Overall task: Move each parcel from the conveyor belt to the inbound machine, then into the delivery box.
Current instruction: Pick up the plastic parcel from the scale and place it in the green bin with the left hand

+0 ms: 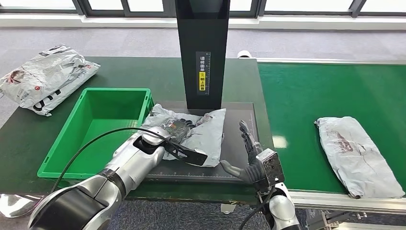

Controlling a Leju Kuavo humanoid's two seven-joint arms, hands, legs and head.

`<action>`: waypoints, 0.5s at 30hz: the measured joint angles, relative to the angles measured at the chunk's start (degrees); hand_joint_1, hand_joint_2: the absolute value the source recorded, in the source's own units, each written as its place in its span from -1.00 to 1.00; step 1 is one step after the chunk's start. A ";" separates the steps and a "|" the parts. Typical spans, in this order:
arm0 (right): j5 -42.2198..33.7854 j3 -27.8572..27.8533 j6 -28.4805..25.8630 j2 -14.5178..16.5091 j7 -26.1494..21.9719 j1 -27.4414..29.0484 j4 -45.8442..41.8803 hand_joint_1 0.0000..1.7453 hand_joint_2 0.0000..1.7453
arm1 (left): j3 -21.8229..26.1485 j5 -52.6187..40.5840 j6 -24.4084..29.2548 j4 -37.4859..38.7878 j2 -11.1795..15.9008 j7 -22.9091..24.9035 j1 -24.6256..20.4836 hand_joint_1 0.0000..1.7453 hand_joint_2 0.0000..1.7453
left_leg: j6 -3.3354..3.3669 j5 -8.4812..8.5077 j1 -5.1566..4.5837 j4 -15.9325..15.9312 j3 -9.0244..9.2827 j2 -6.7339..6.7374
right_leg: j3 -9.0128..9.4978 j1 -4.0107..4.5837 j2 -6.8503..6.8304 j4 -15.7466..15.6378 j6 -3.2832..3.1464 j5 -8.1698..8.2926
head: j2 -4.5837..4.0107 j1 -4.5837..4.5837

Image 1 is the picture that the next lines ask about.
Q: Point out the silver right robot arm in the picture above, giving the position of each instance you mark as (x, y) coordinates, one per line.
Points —
(282, 206)

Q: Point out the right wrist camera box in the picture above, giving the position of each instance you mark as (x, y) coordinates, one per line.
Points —
(271, 168)

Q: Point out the white table foot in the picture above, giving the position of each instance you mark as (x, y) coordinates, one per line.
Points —
(227, 209)

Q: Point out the flat white black-lettered parcel bag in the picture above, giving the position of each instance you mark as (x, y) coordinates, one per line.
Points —
(68, 93)

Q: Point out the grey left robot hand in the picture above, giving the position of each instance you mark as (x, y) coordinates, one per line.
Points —
(179, 128)

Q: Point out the black scanner base plate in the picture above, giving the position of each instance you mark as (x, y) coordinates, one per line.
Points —
(234, 136)

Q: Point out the shiny chrome round foot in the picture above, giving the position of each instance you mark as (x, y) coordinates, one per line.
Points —
(16, 204)

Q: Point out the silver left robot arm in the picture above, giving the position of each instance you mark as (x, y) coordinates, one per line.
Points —
(133, 162)

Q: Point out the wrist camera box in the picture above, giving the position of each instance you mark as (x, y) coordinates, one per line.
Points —
(271, 168)
(193, 157)

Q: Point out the dark window frame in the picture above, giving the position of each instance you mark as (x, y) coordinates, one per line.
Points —
(104, 14)

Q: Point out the grey parcel bag red print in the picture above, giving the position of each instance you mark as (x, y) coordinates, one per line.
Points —
(209, 136)
(355, 155)

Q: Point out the green conveyor belt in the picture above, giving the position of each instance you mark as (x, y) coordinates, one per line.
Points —
(301, 95)

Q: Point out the crumpled white parcel bag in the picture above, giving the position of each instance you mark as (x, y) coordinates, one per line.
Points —
(47, 73)

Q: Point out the white window sill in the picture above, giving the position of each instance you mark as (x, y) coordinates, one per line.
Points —
(95, 22)

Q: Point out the aluminium conveyor frame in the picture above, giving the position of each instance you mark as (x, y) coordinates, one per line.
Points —
(333, 201)

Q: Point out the black scanner column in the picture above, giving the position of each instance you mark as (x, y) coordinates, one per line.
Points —
(203, 38)

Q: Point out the black yellow column label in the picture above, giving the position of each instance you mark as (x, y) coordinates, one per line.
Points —
(203, 74)

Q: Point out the green plastic crate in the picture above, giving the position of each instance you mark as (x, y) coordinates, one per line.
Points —
(95, 127)

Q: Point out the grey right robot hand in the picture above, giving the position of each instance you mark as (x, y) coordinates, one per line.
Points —
(250, 149)

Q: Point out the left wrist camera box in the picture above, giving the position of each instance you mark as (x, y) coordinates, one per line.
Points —
(193, 157)

